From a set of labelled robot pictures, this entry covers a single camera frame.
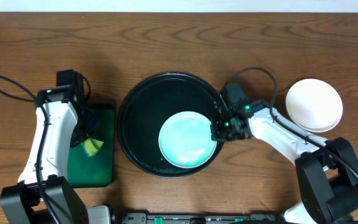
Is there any mint plate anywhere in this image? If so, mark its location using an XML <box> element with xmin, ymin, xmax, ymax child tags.
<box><xmin>158</xmin><ymin>111</ymin><xmax>218</xmax><ymax>169</ymax></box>
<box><xmin>298</xmin><ymin>94</ymin><xmax>343</xmax><ymax>133</ymax></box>

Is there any green sponge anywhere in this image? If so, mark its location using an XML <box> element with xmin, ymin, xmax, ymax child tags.
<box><xmin>83</xmin><ymin>138</ymin><xmax>104</xmax><ymax>157</ymax></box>

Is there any black round tray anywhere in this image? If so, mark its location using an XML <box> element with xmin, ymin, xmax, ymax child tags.
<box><xmin>116</xmin><ymin>72</ymin><xmax>224</xmax><ymax>178</ymax></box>

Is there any white plate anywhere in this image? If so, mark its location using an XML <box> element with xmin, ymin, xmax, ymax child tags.
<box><xmin>285</xmin><ymin>78</ymin><xmax>343</xmax><ymax>133</ymax></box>

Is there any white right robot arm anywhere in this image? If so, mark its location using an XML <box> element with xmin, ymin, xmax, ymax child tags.
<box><xmin>211</xmin><ymin>83</ymin><xmax>358</xmax><ymax>223</ymax></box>

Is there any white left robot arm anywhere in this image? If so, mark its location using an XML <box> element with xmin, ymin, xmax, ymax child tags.
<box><xmin>0</xmin><ymin>70</ymin><xmax>111</xmax><ymax>224</ymax></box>

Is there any black rectangular sponge tray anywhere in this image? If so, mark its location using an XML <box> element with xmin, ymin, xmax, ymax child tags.
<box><xmin>67</xmin><ymin>104</ymin><xmax>116</xmax><ymax>188</ymax></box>

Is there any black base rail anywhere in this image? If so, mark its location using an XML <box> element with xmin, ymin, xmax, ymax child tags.
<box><xmin>114</xmin><ymin>213</ymin><xmax>287</xmax><ymax>224</ymax></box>

